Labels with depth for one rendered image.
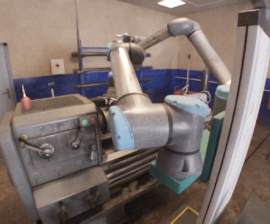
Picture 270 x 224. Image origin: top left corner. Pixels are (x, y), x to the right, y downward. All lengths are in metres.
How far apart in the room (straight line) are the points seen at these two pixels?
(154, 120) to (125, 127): 0.09
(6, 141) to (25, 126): 0.14
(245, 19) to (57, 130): 1.06
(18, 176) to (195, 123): 1.08
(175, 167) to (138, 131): 0.21
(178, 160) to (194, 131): 0.12
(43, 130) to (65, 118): 0.15
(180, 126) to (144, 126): 0.12
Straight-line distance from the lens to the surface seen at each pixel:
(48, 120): 1.04
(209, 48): 1.18
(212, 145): 0.64
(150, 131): 0.46
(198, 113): 0.51
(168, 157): 0.58
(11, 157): 1.13
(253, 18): 0.56
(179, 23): 1.18
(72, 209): 1.30
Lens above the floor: 1.62
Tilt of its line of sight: 19 degrees down
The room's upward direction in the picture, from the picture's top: straight up
